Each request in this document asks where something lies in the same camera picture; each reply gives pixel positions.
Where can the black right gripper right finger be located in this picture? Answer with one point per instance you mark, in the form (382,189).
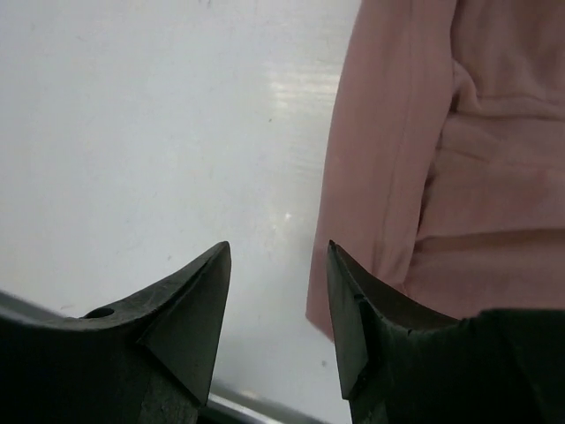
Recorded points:
(401,362)

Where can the pink printed t-shirt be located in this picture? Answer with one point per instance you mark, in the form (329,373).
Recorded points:
(444,173)

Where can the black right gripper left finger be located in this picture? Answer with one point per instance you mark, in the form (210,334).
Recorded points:
(147,358)

